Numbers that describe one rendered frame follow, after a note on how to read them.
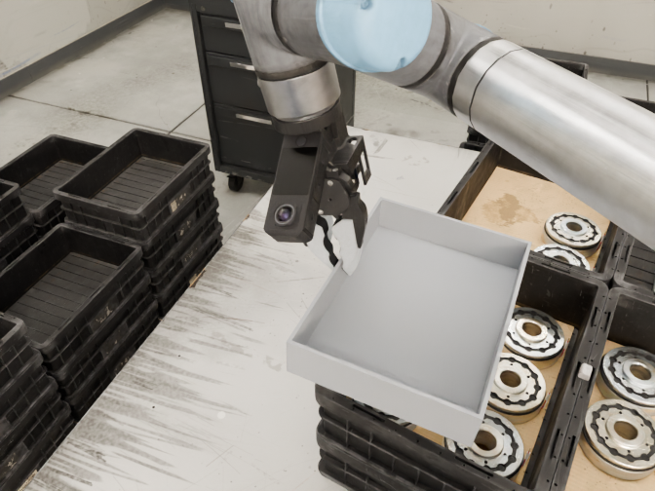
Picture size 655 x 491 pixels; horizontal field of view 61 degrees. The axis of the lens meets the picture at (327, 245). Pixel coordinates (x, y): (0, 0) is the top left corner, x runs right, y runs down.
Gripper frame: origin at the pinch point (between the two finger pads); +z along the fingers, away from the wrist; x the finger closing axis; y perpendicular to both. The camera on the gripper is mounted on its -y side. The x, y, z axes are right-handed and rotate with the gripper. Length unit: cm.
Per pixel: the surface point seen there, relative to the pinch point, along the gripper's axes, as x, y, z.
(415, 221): -6.2, 12.5, 2.1
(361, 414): -1.7, -8.5, 16.3
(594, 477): -28.8, -1.8, 33.2
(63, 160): 151, 94, 35
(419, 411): -11.9, -14.9, 4.4
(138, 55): 243, 264, 52
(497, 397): -16.3, 4.5, 27.2
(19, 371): 89, 4, 40
